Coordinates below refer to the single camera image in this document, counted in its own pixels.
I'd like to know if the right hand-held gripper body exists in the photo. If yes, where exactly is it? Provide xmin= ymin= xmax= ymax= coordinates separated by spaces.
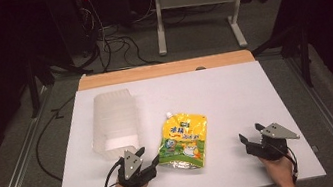
xmin=242 ymin=118 xmax=304 ymax=166

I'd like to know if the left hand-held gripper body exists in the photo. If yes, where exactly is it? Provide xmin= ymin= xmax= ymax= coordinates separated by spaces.
xmin=113 ymin=145 xmax=160 ymax=187

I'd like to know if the yellow spouted food pouch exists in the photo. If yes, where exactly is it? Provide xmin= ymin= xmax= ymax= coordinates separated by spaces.
xmin=151 ymin=106 xmax=215 ymax=175

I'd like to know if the translucent plastic container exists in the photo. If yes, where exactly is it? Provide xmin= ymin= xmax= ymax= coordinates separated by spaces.
xmin=84 ymin=87 xmax=145 ymax=163

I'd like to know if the person's right hand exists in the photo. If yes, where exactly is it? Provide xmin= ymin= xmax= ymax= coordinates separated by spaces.
xmin=258 ymin=151 xmax=299 ymax=187

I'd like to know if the white table board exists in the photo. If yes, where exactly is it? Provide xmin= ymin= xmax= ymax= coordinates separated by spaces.
xmin=35 ymin=52 xmax=328 ymax=187

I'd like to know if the black metal stand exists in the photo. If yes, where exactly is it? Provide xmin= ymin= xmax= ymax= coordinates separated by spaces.
xmin=21 ymin=52 xmax=62 ymax=120
xmin=248 ymin=21 xmax=320 ymax=96

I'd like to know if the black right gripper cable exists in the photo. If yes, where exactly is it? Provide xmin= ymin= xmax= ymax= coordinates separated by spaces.
xmin=273 ymin=139 xmax=302 ymax=187

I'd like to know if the black floor cable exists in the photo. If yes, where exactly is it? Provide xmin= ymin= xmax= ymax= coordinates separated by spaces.
xmin=27 ymin=95 xmax=89 ymax=186

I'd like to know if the tangle of black cables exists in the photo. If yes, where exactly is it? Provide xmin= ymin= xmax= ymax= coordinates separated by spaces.
xmin=72 ymin=0 xmax=166 ymax=77

